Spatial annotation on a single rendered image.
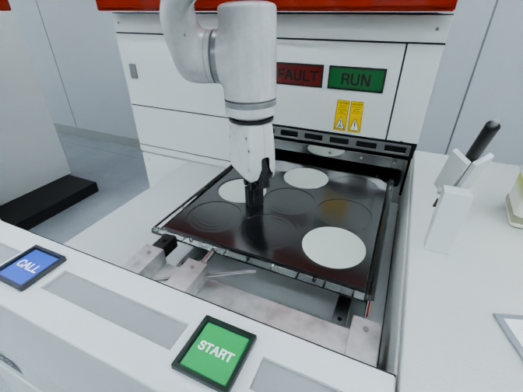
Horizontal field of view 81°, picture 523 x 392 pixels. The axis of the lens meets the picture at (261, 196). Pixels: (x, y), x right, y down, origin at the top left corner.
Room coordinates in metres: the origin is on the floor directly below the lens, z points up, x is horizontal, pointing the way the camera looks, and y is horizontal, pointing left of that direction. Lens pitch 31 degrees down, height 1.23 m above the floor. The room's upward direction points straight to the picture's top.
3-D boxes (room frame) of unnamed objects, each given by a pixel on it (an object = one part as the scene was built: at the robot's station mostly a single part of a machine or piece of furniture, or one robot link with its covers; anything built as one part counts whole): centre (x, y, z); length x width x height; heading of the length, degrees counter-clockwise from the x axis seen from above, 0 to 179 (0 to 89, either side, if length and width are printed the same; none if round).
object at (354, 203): (0.52, -0.06, 0.90); 0.34 x 0.34 x 0.01; 66
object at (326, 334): (0.27, 0.04, 0.87); 0.36 x 0.08 x 0.03; 66
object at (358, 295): (0.35, 0.02, 0.90); 0.38 x 0.01 x 0.01; 66
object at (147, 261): (0.33, 0.18, 0.89); 0.08 x 0.03 x 0.03; 156
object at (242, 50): (0.51, 0.02, 1.17); 0.09 x 0.08 x 0.13; 81
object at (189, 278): (0.30, 0.11, 0.89); 0.08 x 0.03 x 0.03; 156
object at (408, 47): (0.80, 0.03, 1.02); 0.82 x 0.03 x 0.40; 66
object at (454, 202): (0.32, -0.23, 1.03); 0.06 x 0.04 x 0.13; 156
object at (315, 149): (0.72, -0.13, 0.89); 0.44 x 0.02 x 0.10; 66
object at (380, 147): (0.72, -0.13, 0.96); 0.44 x 0.01 x 0.02; 66
